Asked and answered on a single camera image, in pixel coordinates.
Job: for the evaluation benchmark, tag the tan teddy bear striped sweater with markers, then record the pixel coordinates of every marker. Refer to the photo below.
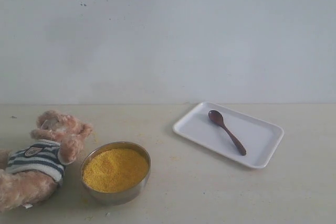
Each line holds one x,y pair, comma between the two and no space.
31,175

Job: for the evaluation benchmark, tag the white rectangular plastic tray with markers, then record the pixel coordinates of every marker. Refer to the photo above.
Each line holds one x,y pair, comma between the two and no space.
259,138

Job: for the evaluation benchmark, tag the steel bowl of yellow millet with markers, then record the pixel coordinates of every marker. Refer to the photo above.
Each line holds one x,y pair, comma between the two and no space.
116,173

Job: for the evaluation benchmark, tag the dark brown wooden spoon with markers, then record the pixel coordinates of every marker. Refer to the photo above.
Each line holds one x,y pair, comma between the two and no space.
217,118

